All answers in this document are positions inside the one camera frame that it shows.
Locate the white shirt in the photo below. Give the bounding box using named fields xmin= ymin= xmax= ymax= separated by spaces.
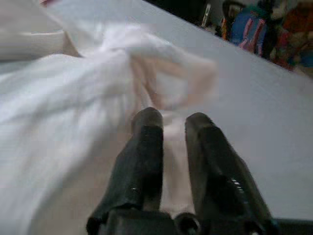
xmin=0 ymin=0 xmax=218 ymax=235

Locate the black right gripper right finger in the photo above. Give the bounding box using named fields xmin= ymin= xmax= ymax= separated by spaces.
xmin=184 ymin=112 xmax=279 ymax=235

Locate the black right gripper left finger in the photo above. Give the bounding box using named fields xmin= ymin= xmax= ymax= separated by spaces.
xmin=87 ymin=107 xmax=164 ymax=232

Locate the blue pink backpack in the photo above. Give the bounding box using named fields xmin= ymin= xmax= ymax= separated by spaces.
xmin=231 ymin=7 xmax=268 ymax=55

